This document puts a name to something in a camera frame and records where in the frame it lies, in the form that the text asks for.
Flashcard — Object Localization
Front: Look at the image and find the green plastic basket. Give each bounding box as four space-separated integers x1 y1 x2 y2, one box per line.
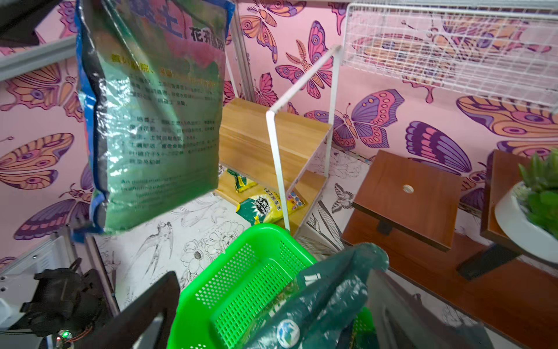
166 223 380 349

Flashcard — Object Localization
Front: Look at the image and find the small yellow fertilizer packet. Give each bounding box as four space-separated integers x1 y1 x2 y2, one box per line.
236 188 283 225

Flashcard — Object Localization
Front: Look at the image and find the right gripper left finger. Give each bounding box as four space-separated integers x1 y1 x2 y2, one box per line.
77 271 180 348

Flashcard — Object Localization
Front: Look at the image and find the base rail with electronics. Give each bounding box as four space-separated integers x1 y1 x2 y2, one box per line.
1 233 120 348

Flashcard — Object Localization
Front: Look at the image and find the dark green fertilizer bag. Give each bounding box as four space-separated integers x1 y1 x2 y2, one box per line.
237 243 389 348

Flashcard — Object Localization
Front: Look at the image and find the white wire basket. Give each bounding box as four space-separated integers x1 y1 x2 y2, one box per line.
343 1 557 112

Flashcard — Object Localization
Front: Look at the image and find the blue edged soil bag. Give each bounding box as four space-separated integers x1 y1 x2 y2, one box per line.
76 1 235 234

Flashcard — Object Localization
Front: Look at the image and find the succulent in white pot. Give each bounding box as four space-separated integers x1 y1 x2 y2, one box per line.
495 150 557 264

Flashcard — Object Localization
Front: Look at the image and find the brown wooden plant stand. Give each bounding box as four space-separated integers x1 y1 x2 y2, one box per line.
342 150 557 348

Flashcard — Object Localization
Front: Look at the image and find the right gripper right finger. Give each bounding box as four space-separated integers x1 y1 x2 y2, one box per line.
366 270 493 348

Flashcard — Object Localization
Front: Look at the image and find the white wood shelf rack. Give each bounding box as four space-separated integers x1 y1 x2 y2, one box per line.
219 45 343 236

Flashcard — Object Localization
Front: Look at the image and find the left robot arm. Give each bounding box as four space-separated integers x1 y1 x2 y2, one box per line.
1 57 110 348

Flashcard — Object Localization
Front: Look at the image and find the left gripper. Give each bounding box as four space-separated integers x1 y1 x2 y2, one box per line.
1 0 60 47

